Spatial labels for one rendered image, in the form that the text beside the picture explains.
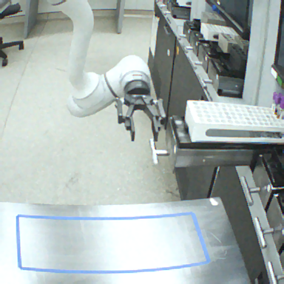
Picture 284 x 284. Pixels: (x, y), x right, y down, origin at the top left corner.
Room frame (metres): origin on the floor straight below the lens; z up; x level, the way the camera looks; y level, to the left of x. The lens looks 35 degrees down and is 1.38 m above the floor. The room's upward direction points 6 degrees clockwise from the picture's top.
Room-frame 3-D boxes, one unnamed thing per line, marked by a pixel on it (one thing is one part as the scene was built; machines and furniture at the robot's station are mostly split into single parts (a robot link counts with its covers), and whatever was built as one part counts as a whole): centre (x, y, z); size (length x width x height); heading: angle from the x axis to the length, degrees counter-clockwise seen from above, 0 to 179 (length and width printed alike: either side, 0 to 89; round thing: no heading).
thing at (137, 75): (1.20, 0.04, 0.75); 0.09 x 0.06 x 0.09; 99
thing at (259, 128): (0.91, -0.25, 0.83); 0.30 x 0.10 x 0.06; 99
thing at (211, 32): (1.64, -0.35, 0.83); 0.30 x 0.10 x 0.06; 99
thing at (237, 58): (1.33, -0.30, 0.85); 0.12 x 0.02 x 0.06; 9
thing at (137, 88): (1.13, 0.02, 0.75); 0.09 x 0.08 x 0.07; 9
